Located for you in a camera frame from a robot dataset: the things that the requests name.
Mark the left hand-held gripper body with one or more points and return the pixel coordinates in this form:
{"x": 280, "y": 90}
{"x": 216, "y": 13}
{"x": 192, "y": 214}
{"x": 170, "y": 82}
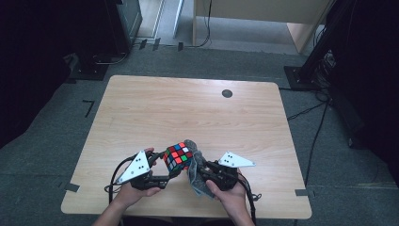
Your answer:
{"x": 141, "y": 172}

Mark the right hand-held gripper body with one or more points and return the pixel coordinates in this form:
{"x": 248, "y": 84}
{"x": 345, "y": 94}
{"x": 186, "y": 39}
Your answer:
{"x": 226, "y": 174}

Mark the gray fluffy cloth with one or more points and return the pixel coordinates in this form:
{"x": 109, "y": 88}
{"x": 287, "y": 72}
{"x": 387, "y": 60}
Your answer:
{"x": 196, "y": 175}

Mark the multicoloured puzzle cube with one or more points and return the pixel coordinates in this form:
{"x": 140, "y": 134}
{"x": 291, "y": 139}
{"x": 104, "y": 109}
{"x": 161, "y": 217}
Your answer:
{"x": 177, "y": 156}

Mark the person's right hand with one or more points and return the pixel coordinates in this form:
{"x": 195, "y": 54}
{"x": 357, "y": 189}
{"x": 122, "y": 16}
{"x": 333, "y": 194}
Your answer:
{"x": 227, "y": 199}

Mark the person's dark clothing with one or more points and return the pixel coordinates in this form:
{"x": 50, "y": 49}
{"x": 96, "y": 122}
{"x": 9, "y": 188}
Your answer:
{"x": 175, "y": 222}

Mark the gray tape piece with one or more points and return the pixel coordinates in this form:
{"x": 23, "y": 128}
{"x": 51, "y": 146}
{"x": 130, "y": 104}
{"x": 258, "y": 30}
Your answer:
{"x": 304, "y": 192}
{"x": 72, "y": 187}

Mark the dark round table grommet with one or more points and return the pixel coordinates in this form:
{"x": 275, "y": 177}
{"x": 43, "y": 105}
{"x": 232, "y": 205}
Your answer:
{"x": 227, "y": 93}

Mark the black angled floor tape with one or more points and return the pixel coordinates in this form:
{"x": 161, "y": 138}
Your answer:
{"x": 89, "y": 106}

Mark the black cabinet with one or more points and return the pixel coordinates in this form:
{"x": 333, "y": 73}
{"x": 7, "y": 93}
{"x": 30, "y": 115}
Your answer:
{"x": 122, "y": 25}

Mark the black metal stand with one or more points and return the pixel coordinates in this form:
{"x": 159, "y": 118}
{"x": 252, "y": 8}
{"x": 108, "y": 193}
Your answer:
{"x": 316, "y": 59}

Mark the light wooden desk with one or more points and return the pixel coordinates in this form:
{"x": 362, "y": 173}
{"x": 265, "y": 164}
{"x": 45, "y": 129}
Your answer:
{"x": 266, "y": 8}

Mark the black stand base plate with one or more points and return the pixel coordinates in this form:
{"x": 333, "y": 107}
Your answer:
{"x": 89, "y": 72}

